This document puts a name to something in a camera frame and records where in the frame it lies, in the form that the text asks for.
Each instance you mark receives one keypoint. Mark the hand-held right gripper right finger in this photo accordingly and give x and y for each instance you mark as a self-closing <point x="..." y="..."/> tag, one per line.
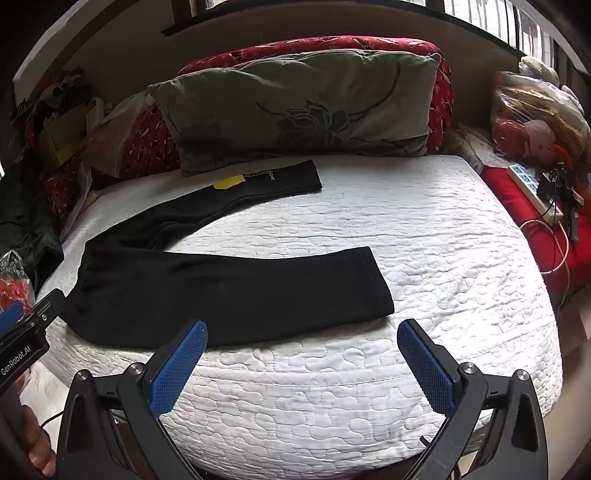
<point x="427" y="364"/>

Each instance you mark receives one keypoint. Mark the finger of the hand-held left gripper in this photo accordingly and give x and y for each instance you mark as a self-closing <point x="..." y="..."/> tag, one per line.
<point x="11" y="316"/>
<point x="50" y="304"/>

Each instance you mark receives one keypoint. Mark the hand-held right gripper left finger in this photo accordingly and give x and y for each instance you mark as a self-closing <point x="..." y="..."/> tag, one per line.
<point x="180" y="364"/>

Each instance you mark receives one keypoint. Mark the black pants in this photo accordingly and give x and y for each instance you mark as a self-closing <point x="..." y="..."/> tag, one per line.
<point x="231" y="286"/>

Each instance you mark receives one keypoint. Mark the person's left hand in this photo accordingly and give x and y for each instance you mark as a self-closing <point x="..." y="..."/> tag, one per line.
<point x="40" y="443"/>

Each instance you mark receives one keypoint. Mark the orange item in clear bag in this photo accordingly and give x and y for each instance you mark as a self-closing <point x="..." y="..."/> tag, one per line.
<point x="14" y="286"/>

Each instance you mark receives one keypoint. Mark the dark green cloth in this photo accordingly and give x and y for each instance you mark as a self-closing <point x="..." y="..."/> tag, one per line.
<point x="27" y="221"/>

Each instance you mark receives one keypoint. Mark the white quilted bed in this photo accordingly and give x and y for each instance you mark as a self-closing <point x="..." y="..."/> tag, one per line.
<point x="369" y="221"/>

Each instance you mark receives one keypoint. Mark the yellow cardboard box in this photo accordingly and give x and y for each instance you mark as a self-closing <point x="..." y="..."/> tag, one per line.
<point x="60" y="136"/>

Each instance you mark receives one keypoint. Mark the red blanket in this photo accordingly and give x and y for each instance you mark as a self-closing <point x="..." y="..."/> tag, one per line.
<point x="503" y="199"/>

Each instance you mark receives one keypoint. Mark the translucent plastic bag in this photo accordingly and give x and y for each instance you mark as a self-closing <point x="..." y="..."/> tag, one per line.
<point x="117" y="134"/>

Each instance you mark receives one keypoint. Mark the white plastic bottle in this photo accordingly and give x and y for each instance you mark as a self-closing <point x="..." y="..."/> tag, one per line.
<point x="97" y="110"/>

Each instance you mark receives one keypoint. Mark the white power strip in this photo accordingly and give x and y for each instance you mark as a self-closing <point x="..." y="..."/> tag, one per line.
<point x="526" y="181"/>

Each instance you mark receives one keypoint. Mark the pile of mixed clutter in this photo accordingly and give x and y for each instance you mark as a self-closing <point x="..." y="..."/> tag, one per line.
<point x="55" y="92"/>

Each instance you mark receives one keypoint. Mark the black plug adapters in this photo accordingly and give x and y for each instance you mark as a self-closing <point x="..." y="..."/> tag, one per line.
<point x="554" y="184"/>

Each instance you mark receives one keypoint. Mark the clear bag of stuffed toys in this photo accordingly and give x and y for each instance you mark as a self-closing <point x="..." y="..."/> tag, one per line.
<point x="535" y="120"/>

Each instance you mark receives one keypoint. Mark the grey floral pillow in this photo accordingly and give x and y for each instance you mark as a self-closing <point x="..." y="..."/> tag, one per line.
<point x="300" y="101"/>

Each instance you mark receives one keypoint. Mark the white fluffy toy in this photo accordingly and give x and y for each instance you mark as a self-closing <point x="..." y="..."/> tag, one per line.
<point x="538" y="68"/>

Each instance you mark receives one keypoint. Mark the red patterned cushion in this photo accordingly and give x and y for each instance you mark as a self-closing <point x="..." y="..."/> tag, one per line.
<point x="323" y="44"/>

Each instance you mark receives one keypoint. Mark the window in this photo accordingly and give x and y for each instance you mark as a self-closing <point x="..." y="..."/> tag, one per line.
<point x="508" y="23"/>

